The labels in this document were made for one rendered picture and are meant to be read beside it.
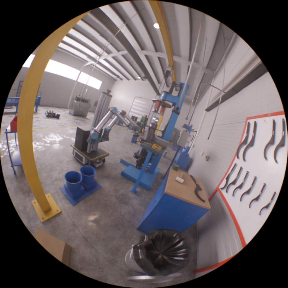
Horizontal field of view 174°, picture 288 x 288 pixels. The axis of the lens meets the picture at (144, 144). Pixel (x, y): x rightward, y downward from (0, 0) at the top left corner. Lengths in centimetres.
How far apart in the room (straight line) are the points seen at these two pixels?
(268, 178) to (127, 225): 201
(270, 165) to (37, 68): 240
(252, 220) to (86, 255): 189
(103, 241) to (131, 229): 47
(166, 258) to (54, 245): 103
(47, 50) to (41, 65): 13
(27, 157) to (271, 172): 247
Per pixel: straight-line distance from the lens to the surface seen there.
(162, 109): 280
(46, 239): 129
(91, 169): 188
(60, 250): 123
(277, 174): 145
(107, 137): 242
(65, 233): 157
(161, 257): 109
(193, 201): 106
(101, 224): 158
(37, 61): 99
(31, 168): 118
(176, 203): 104
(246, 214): 153
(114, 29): 613
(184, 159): 455
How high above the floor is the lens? 147
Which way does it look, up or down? 14 degrees down
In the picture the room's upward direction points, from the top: 21 degrees clockwise
